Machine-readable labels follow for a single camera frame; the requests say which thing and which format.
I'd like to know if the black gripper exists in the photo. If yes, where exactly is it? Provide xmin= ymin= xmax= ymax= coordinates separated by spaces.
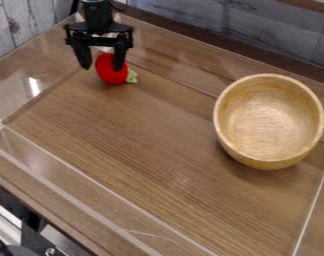
xmin=63 ymin=22 xmax=134 ymax=71

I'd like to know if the red toy strawberry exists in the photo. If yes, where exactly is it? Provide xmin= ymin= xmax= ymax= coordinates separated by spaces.
xmin=95 ymin=53 xmax=138 ymax=86

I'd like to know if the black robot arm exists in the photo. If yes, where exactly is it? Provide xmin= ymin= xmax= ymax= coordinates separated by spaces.
xmin=63 ymin=0 xmax=134 ymax=71

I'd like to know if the wooden bowl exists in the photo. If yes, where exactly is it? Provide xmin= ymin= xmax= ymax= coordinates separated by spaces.
xmin=213 ymin=73 xmax=324 ymax=170

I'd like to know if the clear acrylic tray wall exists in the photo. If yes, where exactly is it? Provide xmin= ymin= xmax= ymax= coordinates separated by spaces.
xmin=0 ymin=14 xmax=324 ymax=256

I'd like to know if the black table clamp bracket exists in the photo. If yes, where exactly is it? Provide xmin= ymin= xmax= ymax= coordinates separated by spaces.
xmin=20 ymin=223 xmax=68 ymax=256

